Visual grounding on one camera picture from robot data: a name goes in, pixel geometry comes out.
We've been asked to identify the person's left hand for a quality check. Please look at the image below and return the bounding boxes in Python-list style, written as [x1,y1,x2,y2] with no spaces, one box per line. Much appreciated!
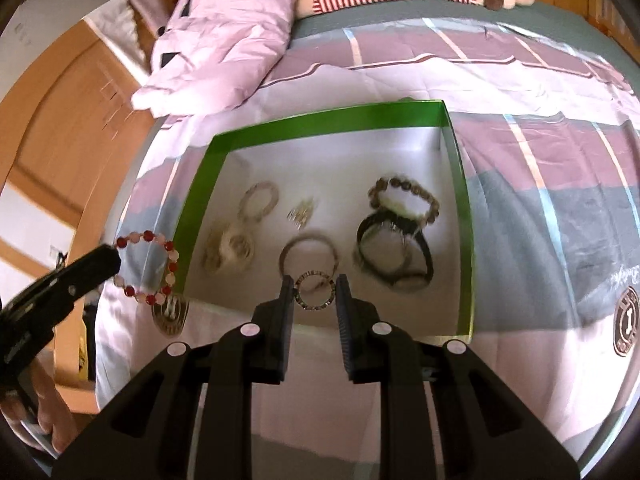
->
[0,360,82,455]

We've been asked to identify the green cardboard box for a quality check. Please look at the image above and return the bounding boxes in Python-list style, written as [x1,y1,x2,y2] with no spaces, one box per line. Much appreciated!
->
[172,100,475,337]

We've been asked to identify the red and pink bead bracelet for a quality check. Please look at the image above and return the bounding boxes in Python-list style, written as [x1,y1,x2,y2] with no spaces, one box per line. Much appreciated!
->
[114,230,180,306]

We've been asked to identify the wooden wardrobe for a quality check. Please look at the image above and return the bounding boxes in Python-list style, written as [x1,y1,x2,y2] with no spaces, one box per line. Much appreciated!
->
[0,20,151,411]

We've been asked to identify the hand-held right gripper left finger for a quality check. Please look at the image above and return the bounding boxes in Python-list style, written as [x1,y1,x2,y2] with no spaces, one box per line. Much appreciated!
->
[52,275,296,480]

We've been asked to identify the silver rhinestone ring bracelet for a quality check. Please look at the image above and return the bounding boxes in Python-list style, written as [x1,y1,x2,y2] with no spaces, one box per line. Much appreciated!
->
[294,270,335,311]

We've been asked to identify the pale patterned cloth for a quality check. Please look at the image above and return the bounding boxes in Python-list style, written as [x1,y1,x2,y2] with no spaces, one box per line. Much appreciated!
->
[85,0,166,76]

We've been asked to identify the gold bangle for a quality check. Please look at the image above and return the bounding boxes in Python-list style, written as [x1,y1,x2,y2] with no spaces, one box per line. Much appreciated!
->
[278,231,341,282]

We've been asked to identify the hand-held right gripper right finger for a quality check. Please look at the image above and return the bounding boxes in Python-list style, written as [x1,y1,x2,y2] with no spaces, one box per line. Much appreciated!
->
[335,274,579,480]

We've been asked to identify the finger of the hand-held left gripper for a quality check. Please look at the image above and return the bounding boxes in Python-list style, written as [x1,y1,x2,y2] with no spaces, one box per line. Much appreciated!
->
[47,262,123,312]
[29,242,123,288]

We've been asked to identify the printed plaid quilt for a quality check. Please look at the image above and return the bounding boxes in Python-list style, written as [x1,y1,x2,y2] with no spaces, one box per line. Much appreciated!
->
[95,17,640,461]

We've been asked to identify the pink padded jacket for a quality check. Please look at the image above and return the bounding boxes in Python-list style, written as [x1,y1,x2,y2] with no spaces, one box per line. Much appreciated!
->
[131,0,300,118]

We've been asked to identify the dark wooden bead bracelet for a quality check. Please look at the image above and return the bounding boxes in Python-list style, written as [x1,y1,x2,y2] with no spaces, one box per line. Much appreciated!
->
[368,174,441,226]

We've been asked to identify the white panel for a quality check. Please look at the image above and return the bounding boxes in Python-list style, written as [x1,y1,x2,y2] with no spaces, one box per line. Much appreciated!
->
[0,0,88,61]

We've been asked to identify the pale pink bead bracelet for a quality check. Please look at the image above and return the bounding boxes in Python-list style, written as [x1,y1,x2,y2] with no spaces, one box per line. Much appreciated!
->
[239,181,280,223]

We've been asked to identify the black wristwatch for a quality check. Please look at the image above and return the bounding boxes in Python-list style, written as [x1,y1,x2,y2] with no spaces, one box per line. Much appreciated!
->
[356,210,434,291]

